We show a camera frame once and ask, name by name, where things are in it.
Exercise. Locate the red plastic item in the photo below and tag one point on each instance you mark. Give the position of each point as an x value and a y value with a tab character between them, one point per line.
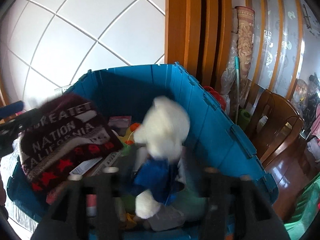
216	97

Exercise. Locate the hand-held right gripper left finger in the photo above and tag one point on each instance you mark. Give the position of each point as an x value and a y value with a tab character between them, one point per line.
107	205

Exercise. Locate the pink tissue pack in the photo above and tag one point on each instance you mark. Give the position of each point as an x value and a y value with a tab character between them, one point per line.
120	125

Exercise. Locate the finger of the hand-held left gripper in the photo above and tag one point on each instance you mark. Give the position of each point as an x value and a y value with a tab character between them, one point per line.
15	127
12	108

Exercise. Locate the blue plastic storage bin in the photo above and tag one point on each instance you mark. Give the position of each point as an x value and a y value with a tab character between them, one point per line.
225	130

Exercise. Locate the rolled patterned carpet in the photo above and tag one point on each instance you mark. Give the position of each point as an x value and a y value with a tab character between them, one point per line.
246	42

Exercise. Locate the green rolled mat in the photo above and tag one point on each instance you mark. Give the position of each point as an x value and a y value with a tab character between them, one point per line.
243	117

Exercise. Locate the frosted glass wooden partition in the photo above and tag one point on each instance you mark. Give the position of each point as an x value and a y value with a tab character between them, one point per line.
280	30

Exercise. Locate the green cloth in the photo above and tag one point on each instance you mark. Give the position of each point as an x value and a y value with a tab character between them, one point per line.
305	210

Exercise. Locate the wooden chair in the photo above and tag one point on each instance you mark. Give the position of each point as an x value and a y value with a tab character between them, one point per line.
277	125

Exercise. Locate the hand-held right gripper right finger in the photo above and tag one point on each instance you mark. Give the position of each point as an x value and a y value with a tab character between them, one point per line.
215	192

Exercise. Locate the white plush toy blue clothes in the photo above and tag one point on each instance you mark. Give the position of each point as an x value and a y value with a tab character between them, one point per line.
162	130

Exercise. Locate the maroon knit hat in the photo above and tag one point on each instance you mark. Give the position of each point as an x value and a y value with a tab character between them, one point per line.
62	140

